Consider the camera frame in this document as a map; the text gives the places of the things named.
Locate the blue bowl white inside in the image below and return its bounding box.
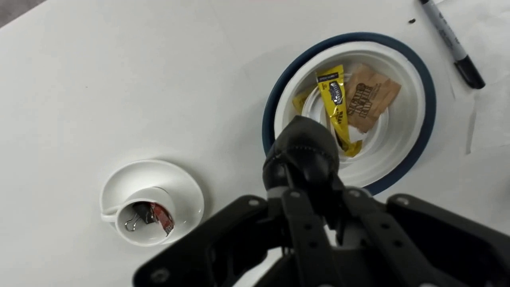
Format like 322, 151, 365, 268
262, 32, 437, 194

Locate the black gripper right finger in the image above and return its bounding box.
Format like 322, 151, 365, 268
332, 178, 510, 287

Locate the black round object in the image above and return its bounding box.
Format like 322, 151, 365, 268
263, 116, 340, 189

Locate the black marker pen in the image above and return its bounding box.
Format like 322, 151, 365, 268
418, 0, 486, 89

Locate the white saucer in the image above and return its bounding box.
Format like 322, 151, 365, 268
101, 159, 206, 245

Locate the red foil wrapper in cup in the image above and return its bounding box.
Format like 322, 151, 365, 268
125, 202, 174, 234

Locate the yellow sauce packet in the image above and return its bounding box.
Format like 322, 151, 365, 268
292, 63, 362, 156

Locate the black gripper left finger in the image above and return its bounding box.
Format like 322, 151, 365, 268
133, 169, 341, 287

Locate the brown sugar packet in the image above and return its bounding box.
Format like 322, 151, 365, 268
348, 63, 402, 132

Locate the white teacup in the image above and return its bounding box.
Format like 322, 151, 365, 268
101, 186, 176, 247

